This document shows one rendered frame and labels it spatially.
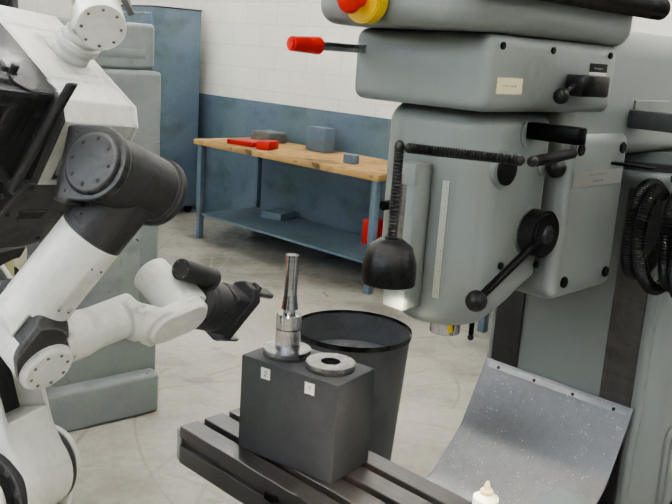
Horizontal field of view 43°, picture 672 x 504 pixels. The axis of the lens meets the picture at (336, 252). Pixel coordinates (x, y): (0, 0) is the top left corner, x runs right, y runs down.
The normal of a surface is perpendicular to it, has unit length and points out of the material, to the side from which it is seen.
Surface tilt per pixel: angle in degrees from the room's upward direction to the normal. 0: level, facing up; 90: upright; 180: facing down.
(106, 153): 68
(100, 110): 76
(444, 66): 90
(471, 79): 90
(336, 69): 90
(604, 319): 90
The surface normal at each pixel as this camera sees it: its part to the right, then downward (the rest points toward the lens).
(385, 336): -0.62, 0.07
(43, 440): 0.83, -0.35
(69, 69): 0.58, -0.72
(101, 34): 0.31, 0.64
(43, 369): 0.66, 0.62
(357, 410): 0.82, 0.18
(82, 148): -0.39, -0.20
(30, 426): 0.90, -0.13
